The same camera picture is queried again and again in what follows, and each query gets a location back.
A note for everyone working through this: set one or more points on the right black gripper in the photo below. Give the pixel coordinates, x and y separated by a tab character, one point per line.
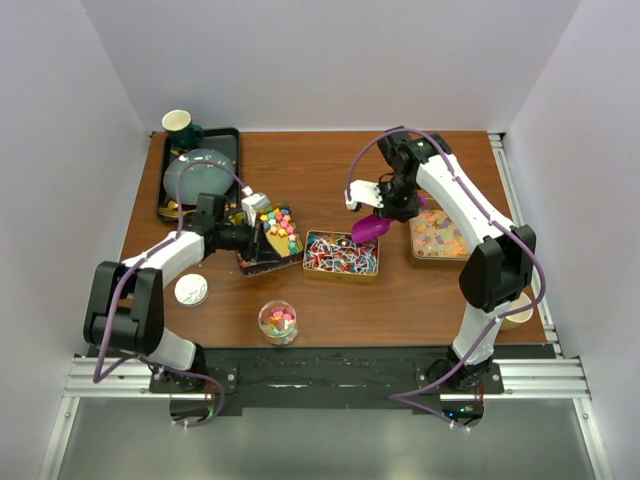
400	213

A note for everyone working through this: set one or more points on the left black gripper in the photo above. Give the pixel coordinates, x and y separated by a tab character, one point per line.
258	249

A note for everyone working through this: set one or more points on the gold tin of star candies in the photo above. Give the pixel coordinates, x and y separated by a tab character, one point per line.
282	232

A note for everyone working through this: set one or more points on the magenta plastic scoop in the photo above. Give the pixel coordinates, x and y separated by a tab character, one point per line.
379	222

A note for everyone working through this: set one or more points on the gold tin of gummy candies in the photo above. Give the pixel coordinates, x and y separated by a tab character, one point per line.
435	237

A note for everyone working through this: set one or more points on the clear glass jar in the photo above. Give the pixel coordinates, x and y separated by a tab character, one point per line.
277	320

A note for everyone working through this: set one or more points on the gold tin of lollipops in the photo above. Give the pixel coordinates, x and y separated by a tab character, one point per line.
336	256

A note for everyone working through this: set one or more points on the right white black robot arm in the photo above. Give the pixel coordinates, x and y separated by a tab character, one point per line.
502	259

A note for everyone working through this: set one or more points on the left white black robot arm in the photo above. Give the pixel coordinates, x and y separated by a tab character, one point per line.
125	312

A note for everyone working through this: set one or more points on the white jar lid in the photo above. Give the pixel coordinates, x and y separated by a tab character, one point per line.
191	290

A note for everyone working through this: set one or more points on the teal ceramic plate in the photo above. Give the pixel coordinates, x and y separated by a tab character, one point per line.
198	178

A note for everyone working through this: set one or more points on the gold fork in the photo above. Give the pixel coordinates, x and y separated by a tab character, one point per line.
171	210

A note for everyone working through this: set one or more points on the black serving tray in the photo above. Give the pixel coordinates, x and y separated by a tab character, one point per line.
224	140

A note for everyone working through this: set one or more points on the dark green mug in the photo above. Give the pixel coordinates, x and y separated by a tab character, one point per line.
181	130

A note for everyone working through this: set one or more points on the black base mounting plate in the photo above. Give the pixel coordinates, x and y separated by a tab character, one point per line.
356	377

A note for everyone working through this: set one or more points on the yellow mug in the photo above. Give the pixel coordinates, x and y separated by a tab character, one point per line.
523	313

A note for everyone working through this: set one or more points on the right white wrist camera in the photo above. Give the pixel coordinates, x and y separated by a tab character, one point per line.
360	192

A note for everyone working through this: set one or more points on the aluminium frame rail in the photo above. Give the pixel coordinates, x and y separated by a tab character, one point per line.
520	378

